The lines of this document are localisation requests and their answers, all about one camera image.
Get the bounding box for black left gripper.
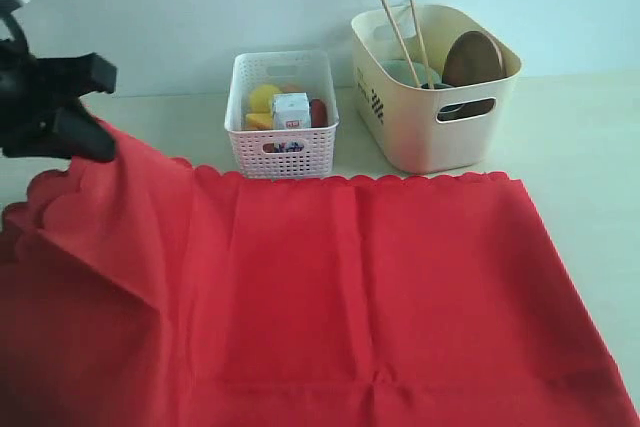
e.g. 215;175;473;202
1;39;117;162

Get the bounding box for yellow cheese wedge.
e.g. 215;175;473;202
244;113;273;131

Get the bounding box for yellow lemon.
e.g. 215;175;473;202
249;84;282;114

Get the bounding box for red scalloped cloth mat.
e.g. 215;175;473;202
1;131;639;426

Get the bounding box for blue white milk carton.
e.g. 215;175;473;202
272;93;311;130

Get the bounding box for brown egg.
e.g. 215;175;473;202
280;84;306;93

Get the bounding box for red sausage piece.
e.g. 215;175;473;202
310;99;328;128

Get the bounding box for pale green ceramic bowl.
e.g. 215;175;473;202
380;60;441;86

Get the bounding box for wooden chopstick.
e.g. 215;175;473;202
409;0;435;90
380;0;422;89

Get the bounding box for stainless steel cup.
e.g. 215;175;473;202
421;83;465;123

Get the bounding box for brown clay plate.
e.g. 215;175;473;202
442;30;506;87

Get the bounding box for white perforated plastic basket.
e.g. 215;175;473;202
225;51;339;179

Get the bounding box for cream plastic bin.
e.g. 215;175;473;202
351;5;522;174

